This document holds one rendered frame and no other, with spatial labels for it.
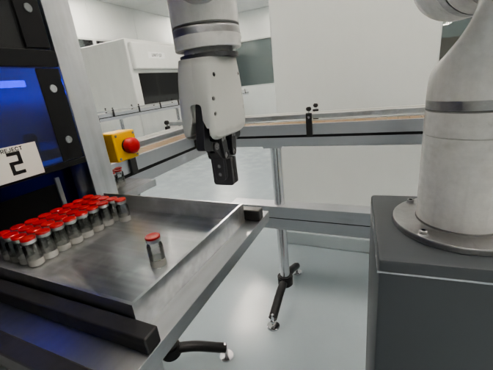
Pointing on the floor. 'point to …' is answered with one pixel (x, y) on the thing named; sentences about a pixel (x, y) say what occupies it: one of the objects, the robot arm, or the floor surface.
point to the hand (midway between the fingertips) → (224, 169)
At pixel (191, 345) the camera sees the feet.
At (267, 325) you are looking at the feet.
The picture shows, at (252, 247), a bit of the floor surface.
